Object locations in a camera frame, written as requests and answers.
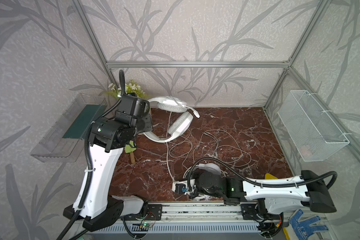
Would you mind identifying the white cable of headphones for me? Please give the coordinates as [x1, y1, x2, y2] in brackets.
[179, 128, 253, 172]
[164, 110, 196, 182]

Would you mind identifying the white headphones pair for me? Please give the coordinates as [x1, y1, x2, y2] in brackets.
[143, 95, 201, 143]
[195, 163, 222, 201]

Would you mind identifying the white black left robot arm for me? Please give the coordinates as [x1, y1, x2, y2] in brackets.
[58, 70, 153, 240]

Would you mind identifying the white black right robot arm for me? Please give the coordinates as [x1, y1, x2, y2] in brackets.
[176, 157, 338, 215]

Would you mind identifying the artificial green white plant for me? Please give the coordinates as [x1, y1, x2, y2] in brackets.
[106, 80, 147, 99]

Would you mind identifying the green trowel wooden handle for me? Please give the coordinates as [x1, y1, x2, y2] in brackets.
[125, 141, 137, 165]

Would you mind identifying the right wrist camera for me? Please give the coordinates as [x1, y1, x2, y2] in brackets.
[172, 179, 196, 195]

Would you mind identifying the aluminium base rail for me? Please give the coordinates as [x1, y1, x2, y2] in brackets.
[74, 200, 331, 235]

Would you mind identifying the aluminium frame crossbar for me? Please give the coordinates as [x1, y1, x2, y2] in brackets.
[106, 61, 290, 69]

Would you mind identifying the clear plastic wall shelf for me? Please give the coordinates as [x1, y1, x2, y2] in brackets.
[30, 94, 108, 163]

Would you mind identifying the white wire mesh basket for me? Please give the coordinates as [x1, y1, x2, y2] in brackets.
[278, 90, 350, 162]

